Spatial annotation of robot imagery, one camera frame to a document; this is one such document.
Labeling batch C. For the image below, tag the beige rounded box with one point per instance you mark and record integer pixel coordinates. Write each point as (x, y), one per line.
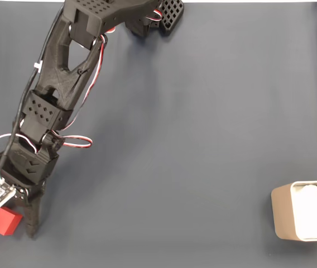
(282, 212)

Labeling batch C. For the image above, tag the white crumpled paper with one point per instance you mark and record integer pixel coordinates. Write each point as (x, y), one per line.
(310, 212)

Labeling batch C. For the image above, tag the red cube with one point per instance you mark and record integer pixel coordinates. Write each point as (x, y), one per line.
(2, 222)

